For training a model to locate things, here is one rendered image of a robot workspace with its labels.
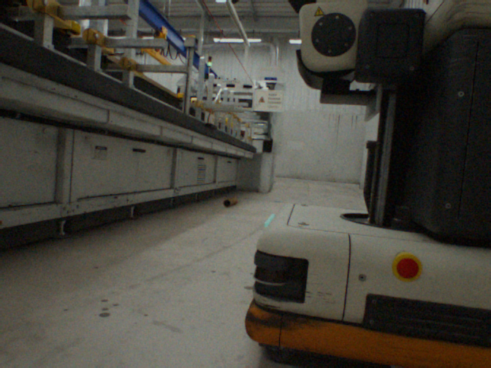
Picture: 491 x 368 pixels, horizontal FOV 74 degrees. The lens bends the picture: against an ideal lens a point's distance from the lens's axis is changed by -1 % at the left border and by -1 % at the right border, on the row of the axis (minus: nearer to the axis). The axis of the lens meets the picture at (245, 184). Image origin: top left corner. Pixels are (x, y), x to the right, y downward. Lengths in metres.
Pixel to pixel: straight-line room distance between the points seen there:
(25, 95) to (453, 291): 1.19
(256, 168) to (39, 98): 4.41
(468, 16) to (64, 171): 1.49
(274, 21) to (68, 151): 10.06
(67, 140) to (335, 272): 1.31
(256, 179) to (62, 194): 4.05
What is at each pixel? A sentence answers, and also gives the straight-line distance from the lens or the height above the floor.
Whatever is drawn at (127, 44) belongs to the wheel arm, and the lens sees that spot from 1.43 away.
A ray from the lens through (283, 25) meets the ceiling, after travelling 11.24.
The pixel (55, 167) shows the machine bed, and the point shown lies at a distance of 1.65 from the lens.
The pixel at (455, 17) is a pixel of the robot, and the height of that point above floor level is 0.71.
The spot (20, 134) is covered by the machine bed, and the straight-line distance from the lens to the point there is 1.51.
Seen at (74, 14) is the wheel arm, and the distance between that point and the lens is 1.26.
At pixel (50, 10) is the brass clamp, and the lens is 1.27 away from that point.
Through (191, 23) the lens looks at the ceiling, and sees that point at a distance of 11.91.
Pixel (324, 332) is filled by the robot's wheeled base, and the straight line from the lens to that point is 0.69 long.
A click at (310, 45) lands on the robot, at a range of 0.88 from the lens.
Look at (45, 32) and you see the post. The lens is 1.25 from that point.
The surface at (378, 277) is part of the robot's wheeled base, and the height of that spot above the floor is 0.22.
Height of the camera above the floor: 0.40
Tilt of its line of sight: 3 degrees down
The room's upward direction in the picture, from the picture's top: 5 degrees clockwise
